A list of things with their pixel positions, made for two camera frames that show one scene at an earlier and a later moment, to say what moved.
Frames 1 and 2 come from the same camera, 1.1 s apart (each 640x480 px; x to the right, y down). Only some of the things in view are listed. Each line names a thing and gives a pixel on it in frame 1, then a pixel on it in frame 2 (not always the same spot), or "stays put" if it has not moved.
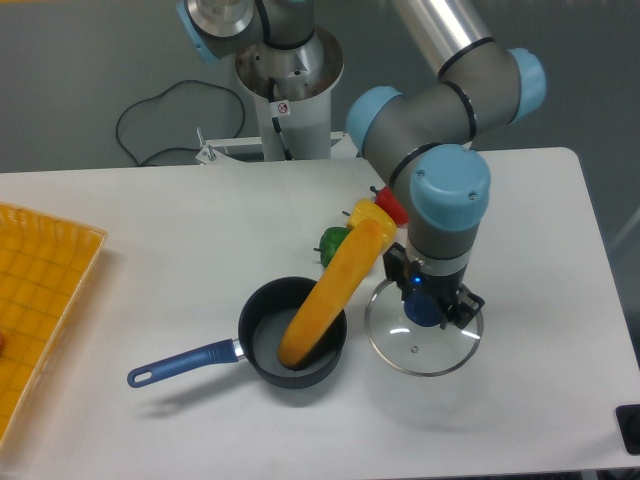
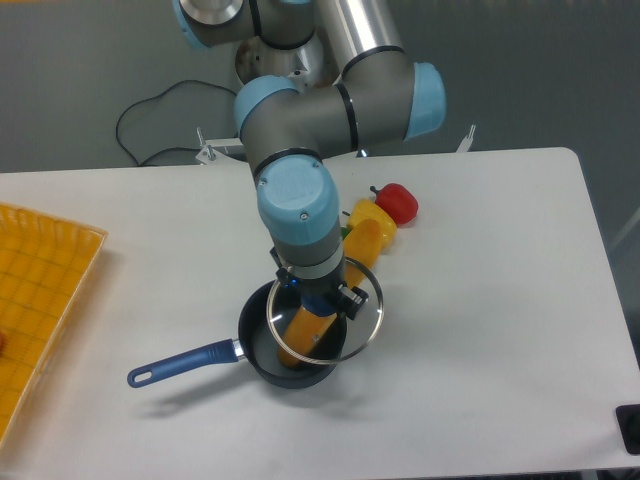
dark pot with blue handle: x=266 y=319 stays put
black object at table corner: x=628 y=421 stays put
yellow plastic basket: x=45 y=266 stays put
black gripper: x=443 y=286 -> x=348 y=300
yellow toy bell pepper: x=364 y=209 stays put
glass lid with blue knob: x=406 y=333 -> x=314 y=331
